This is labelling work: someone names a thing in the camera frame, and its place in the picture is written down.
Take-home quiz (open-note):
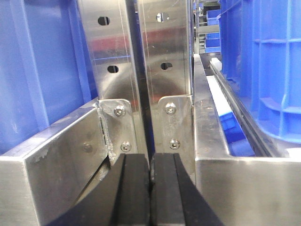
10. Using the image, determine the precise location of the blue bin left side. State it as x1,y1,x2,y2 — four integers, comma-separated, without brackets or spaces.
0,0,97,153

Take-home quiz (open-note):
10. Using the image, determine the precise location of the stainless steel shelf rail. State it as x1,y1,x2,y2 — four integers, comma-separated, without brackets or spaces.
0,54,301,226

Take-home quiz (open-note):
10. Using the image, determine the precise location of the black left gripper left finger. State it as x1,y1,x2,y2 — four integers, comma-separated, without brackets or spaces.
50,154,150,226

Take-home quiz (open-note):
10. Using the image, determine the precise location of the stainless steel shelf upright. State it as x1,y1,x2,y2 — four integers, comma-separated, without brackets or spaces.
78,0,194,170

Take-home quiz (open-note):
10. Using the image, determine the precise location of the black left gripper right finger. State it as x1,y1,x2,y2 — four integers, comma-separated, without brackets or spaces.
150,153,223,226

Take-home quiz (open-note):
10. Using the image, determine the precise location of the large blue target bin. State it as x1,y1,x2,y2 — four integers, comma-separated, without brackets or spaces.
219,0,301,143

